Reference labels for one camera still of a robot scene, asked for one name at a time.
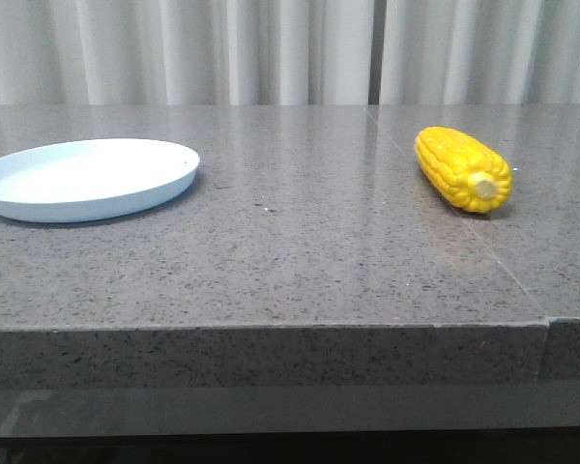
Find white pleated curtain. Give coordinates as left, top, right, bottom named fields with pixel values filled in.
left=0, top=1, right=580, bottom=105

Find light blue round plate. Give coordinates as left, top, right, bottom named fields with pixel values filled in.
left=0, top=138, right=200, bottom=223

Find yellow corn cob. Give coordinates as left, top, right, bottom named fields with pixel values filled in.
left=415, top=126, right=513, bottom=214

